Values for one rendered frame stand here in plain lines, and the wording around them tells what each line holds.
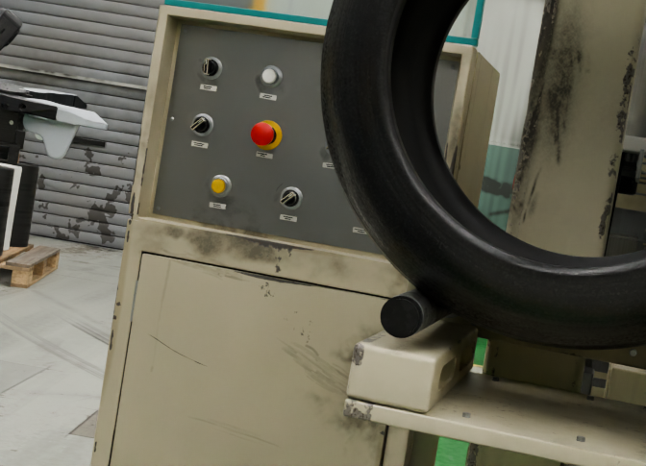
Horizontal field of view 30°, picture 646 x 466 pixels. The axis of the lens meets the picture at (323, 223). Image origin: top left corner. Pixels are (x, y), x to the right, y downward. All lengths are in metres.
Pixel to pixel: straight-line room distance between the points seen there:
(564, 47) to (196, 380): 0.88
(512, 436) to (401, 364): 0.13
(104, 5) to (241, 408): 8.79
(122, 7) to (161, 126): 8.52
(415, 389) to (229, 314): 0.83
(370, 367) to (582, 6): 0.60
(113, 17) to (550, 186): 9.19
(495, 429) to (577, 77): 0.54
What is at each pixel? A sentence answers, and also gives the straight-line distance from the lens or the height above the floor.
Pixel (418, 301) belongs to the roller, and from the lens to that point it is 1.27.
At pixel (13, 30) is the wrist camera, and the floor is 1.13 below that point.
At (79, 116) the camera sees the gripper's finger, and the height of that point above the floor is 1.05.
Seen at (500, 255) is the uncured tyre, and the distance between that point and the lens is 1.24.
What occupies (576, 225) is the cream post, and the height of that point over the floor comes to 1.02.
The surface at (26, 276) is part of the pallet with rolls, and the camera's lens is 7.47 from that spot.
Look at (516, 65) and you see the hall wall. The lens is 10.37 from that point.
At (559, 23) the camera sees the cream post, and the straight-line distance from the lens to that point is 1.62.
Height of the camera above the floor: 1.05
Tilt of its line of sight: 3 degrees down
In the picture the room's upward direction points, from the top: 9 degrees clockwise
